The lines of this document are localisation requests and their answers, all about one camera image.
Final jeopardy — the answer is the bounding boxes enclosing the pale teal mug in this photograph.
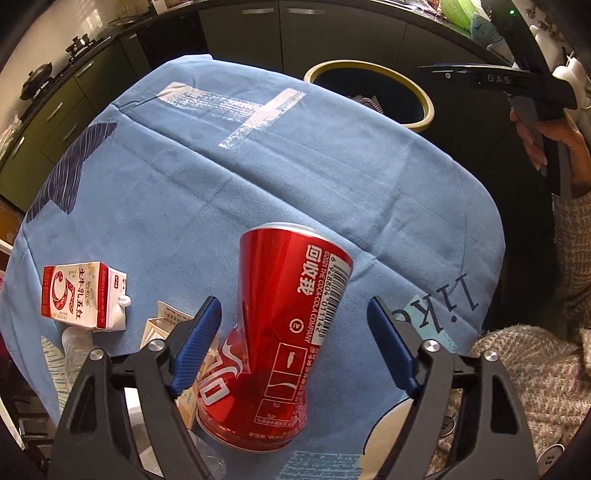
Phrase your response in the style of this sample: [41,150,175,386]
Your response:
[471,13,499,44]

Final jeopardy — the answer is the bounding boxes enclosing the black gas stove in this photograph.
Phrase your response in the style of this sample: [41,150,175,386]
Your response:
[28,34,114,100]

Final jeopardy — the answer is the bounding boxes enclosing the person's knit sweater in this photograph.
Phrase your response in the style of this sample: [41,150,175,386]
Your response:
[436,325,591,472]

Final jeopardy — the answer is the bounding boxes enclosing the person's right forearm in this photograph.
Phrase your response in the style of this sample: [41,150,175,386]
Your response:
[551,189,591,330]

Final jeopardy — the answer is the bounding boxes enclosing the dark bin with yellow rim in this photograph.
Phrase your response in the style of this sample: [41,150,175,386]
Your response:
[303,60,435,134]

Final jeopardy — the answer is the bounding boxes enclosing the blue printed tablecloth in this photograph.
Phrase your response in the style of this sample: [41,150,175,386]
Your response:
[0,54,505,480]

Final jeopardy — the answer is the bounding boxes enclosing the black wok with lid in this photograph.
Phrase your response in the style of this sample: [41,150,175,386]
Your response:
[19,62,55,100]

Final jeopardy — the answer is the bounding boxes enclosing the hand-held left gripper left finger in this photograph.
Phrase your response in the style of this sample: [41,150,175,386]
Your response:
[48,296,222,480]

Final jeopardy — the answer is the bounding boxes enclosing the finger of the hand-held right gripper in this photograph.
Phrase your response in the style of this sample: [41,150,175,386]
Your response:
[418,64,476,86]

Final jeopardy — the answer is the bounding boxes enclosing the red and white milk carton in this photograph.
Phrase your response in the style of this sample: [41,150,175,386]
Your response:
[41,261,132,332]

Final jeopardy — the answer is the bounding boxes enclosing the person's right hand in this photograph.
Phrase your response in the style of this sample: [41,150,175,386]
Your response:
[510,108,591,197]

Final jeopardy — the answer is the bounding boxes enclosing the pile of plastic bags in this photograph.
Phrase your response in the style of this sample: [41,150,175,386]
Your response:
[0,115,24,153]

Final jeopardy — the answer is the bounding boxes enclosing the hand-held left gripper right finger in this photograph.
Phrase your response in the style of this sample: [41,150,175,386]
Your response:
[368,296,539,480]

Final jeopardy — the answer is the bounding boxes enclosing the clear plastic bottle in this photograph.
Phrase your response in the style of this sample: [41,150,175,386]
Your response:
[61,325,109,393]

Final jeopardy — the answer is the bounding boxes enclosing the beige flattened carton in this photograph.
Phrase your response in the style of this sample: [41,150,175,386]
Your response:
[141,301,218,430]

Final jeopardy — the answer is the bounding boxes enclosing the crushed red soda can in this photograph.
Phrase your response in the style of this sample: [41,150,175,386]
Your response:
[196,222,354,450]

